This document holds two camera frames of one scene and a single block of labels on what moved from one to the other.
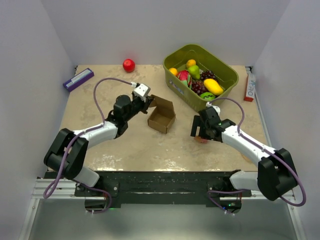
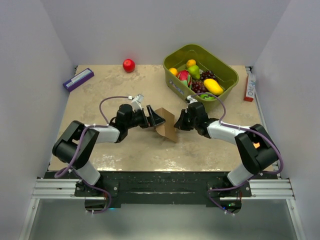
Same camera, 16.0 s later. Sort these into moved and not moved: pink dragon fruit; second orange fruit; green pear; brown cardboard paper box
Moved: brown cardboard paper box
Not moved: second orange fruit; green pear; pink dragon fruit
